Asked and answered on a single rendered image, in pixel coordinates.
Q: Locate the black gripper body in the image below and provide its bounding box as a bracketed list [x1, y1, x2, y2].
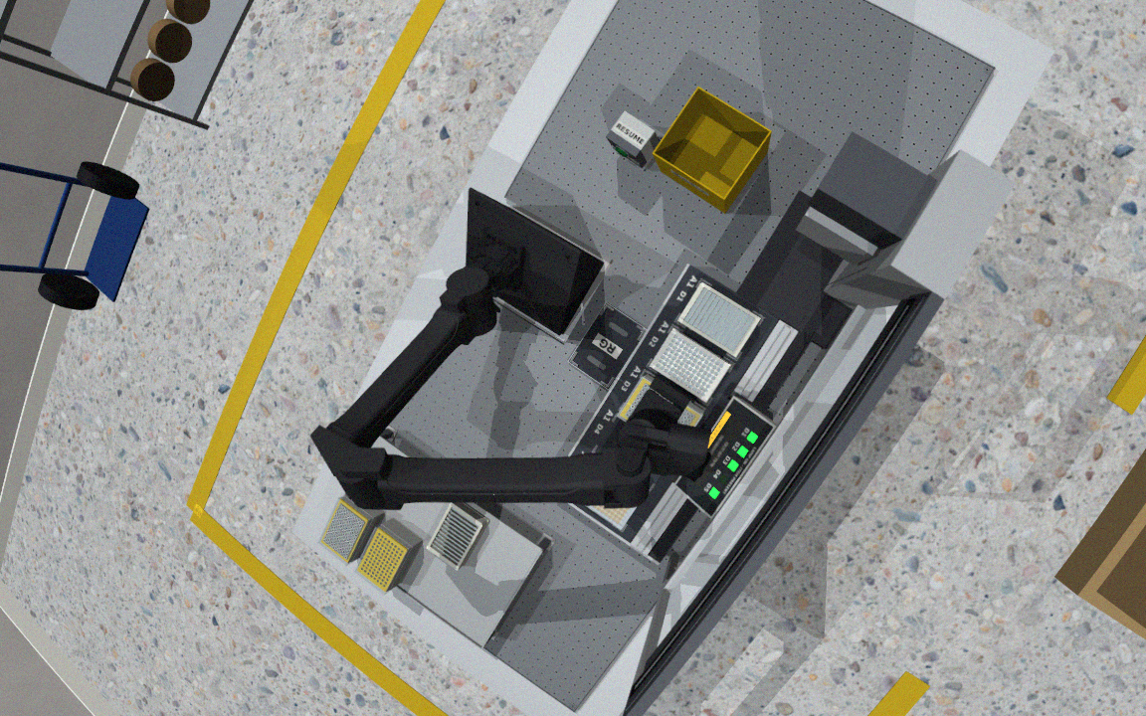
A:
[611, 385, 689, 448]

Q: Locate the black rectangular nest labelled rg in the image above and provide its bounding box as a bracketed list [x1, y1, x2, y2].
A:
[568, 302, 647, 390]

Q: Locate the grey multi-trough reservoir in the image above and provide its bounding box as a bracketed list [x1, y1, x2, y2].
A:
[677, 282, 760, 357]

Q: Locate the yellow waste bin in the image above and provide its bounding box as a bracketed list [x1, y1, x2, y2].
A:
[653, 87, 772, 214]

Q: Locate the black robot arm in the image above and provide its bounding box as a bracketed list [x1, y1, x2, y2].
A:
[311, 228, 711, 510]

